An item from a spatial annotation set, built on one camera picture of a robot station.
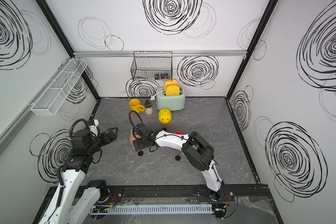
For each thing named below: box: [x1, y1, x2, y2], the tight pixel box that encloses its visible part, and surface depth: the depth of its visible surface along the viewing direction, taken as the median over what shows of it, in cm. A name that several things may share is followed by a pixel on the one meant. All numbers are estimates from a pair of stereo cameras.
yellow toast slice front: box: [165, 84, 181, 96], surface depth 101 cm
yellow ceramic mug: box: [129, 98, 145, 114], surface depth 107 cm
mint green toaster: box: [155, 87, 186, 111], surface depth 104 cm
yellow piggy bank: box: [158, 107, 172, 125], surface depth 101 cm
